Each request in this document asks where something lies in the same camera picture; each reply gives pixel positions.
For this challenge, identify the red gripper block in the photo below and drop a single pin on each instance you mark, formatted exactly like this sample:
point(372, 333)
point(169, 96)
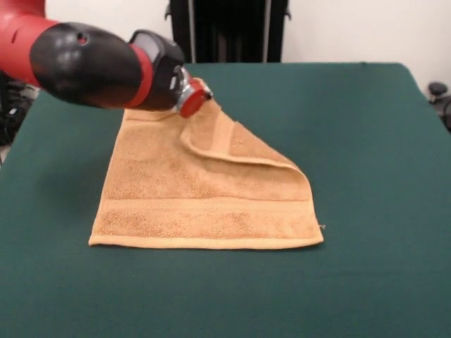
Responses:
point(193, 103)

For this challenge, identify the tan terry towel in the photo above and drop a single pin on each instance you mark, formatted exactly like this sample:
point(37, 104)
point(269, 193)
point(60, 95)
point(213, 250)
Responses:
point(194, 183)

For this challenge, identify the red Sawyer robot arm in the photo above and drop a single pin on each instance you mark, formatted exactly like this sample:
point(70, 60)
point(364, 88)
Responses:
point(88, 67)

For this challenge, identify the black stand behind table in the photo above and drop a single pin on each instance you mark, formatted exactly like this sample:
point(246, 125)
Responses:
point(229, 31)

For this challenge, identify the dark green table cloth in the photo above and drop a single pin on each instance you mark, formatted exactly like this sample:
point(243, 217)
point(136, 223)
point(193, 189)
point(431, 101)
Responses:
point(352, 211)

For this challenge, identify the dark tripod base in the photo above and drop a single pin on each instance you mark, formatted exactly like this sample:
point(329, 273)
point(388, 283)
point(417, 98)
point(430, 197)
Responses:
point(437, 88)
point(14, 102)

